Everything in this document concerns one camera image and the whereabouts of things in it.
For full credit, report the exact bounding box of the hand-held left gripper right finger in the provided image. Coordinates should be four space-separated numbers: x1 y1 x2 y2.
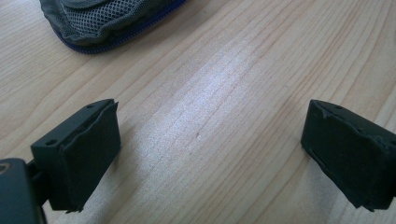
300 99 396 213

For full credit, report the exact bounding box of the grey pencil case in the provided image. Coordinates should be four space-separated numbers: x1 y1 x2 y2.
39 0 189 56

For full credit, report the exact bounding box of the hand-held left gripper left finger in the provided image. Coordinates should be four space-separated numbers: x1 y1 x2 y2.
30 98 122 215

